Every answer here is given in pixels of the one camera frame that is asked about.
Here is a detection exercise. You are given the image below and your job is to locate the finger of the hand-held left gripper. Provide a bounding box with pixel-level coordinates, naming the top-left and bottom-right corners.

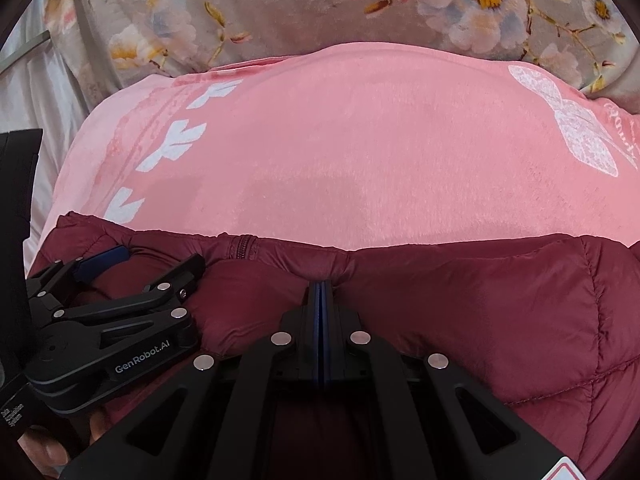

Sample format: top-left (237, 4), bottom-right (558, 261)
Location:
top-left (54, 253), bottom-right (207, 334)
top-left (27, 245), bottom-right (129, 307)

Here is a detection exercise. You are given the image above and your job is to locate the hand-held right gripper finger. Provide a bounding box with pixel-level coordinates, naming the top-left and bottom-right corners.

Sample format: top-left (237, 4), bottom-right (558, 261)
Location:
top-left (65, 280), bottom-right (324, 480)
top-left (322, 280), bottom-right (586, 480)

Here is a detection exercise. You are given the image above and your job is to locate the maroon quilted puffer jacket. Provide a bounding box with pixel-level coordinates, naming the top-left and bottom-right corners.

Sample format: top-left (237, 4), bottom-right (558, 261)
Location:
top-left (25, 212), bottom-right (640, 480)

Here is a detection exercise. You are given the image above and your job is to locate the person's left hand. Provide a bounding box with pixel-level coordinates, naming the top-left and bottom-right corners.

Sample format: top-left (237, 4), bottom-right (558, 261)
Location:
top-left (17, 400), bottom-right (109, 479)

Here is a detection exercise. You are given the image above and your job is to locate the white satin cloth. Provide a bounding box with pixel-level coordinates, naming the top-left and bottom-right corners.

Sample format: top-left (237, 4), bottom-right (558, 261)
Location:
top-left (0, 0), bottom-right (93, 261)

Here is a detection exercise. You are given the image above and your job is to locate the pink printed fleece blanket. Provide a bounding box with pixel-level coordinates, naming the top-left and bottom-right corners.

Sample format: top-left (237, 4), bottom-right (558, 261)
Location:
top-left (30, 42), bottom-right (640, 261)

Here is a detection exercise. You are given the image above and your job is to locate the grey floral quilt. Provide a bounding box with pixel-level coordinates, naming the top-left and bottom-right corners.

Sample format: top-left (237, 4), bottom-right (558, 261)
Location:
top-left (42, 0), bottom-right (640, 106)

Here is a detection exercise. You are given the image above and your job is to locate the grey metal rail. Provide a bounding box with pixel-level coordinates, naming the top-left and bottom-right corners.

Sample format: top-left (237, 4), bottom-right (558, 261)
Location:
top-left (0, 30), bottom-right (52, 70)

